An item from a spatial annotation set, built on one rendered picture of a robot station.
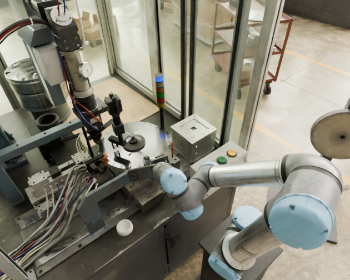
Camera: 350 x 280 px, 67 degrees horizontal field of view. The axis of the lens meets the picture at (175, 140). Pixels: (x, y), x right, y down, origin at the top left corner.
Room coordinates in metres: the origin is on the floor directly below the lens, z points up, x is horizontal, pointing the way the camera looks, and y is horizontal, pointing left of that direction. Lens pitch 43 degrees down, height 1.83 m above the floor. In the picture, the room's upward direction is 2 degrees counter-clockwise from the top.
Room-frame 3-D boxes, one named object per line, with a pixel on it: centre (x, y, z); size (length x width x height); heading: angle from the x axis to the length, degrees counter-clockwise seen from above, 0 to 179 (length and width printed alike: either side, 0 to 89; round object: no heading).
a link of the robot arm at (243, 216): (0.50, -0.26, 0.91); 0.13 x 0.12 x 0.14; 144
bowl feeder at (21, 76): (1.43, 0.81, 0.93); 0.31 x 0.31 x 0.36
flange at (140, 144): (0.93, 0.20, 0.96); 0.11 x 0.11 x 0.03
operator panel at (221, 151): (0.86, -0.21, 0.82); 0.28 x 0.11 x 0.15; 128
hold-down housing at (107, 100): (0.87, 0.24, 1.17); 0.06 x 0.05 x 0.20; 119
